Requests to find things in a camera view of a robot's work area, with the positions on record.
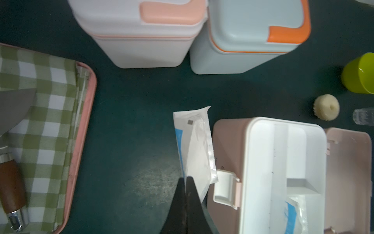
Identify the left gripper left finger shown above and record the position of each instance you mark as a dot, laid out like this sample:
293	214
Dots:
176	222

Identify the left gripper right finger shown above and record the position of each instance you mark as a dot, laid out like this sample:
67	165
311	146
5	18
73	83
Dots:
195	218

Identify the pink first aid box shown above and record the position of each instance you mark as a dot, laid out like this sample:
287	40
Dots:
262	161

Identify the gauze packet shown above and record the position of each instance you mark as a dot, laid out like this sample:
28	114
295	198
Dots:
295	215
195	148

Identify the green table mat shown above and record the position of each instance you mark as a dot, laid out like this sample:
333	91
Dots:
130	167

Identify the pink tray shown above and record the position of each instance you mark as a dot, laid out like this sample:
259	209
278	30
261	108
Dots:
5	225

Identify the green checkered cloth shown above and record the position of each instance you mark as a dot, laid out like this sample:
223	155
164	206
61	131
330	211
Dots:
44	143

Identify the cream round brush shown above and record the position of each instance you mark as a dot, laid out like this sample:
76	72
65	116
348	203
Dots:
326	107

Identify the clear plastic cup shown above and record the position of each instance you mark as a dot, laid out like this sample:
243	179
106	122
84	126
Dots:
364	116

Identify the green bowl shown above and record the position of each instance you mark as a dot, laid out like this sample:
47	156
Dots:
358	75

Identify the blue box orange handle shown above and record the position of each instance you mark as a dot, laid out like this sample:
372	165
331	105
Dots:
241	35

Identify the white box peach handle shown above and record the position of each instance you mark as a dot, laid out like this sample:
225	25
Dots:
142	34

